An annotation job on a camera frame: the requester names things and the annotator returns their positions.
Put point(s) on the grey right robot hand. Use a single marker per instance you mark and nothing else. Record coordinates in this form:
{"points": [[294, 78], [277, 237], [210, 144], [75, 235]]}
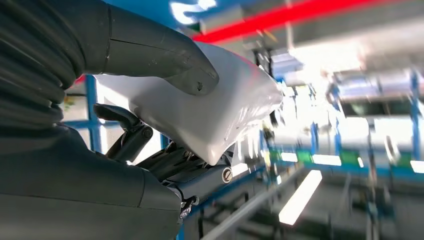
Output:
{"points": [[82, 185]]}

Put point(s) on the red barrier belt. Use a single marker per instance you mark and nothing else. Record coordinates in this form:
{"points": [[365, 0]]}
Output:
{"points": [[281, 16]]}

